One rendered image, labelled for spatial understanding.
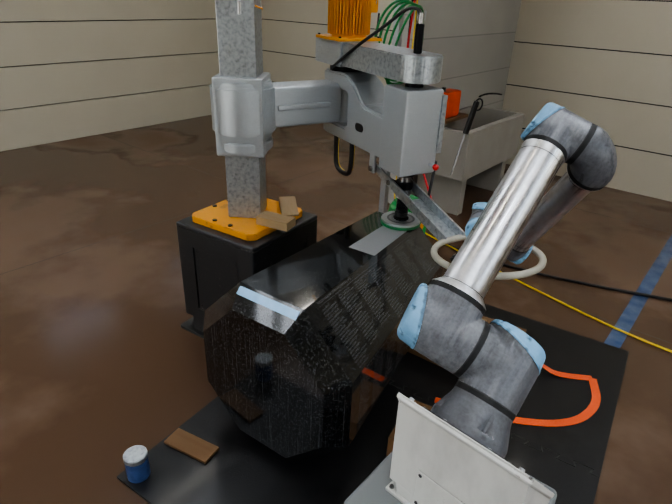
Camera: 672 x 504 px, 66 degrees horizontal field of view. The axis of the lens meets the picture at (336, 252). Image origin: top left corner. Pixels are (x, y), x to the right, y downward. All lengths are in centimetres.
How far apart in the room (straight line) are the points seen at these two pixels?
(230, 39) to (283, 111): 46
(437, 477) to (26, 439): 219
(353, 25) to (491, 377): 225
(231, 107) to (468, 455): 210
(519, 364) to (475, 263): 25
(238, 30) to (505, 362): 209
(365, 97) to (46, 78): 568
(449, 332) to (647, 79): 571
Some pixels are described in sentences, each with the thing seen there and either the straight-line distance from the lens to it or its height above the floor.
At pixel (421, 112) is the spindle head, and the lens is 258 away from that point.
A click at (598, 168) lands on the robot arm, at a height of 159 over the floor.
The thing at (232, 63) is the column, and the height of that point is 162.
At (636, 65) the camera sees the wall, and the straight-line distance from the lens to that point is 673.
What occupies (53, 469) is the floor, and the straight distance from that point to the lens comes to 283.
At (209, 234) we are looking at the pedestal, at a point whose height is 74.
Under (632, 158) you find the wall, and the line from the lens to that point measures 685.
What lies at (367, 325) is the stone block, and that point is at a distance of 224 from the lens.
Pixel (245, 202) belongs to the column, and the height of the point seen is 88.
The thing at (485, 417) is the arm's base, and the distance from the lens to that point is 123.
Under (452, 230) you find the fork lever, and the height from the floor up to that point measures 94.
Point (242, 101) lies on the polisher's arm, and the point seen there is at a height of 145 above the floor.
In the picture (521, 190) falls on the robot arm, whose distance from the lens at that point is 136.
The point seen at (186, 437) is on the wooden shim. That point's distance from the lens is 273.
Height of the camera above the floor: 197
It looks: 27 degrees down
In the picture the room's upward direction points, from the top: 2 degrees clockwise
